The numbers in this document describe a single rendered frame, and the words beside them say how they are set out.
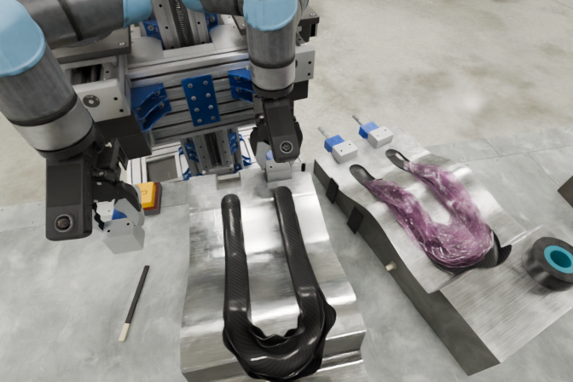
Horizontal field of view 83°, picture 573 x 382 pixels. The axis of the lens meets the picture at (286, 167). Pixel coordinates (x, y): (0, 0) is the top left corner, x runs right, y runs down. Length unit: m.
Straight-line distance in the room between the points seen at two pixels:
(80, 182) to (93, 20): 0.21
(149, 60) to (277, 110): 0.54
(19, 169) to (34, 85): 2.03
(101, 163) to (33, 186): 1.77
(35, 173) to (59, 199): 1.87
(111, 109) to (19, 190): 1.48
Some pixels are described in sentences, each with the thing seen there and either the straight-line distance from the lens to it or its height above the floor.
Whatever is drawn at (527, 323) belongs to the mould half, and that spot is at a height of 0.91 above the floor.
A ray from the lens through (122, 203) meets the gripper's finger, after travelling 0.56.
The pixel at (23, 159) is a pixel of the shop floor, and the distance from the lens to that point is 2.50.
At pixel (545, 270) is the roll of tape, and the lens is 0.67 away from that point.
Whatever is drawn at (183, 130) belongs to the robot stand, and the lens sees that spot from 1.11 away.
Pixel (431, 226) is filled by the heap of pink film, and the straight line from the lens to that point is 0.68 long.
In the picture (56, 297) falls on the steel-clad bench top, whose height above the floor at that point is 0.80.
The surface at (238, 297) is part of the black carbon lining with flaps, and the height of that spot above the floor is 0.91.
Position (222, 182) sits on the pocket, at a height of 0.87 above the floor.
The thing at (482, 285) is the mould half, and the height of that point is 0.91.
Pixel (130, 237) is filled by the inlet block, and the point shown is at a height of 0.95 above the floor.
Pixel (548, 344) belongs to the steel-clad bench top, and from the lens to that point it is 0.79.
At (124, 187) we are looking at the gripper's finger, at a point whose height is 1.06.
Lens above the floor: 1.43
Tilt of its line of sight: 49 degrees down
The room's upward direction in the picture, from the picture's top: straight up
